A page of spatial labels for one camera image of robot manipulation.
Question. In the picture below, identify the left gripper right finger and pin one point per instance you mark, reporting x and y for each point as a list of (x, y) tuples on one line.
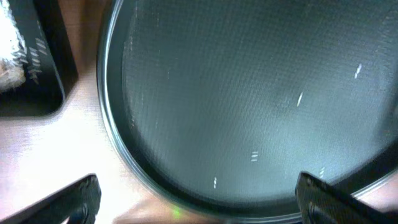
[(319, 202)]

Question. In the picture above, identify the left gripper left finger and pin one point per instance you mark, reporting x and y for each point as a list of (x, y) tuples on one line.
[(78, 202)]

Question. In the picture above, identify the rice pile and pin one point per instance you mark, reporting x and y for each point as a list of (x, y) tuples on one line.
[(18, 62)]

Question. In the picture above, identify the round black tray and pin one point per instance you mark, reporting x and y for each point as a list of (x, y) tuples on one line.
[(219, 105)]

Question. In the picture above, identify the black rectangular tray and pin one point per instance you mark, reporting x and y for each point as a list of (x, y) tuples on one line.
[(41, 24)]

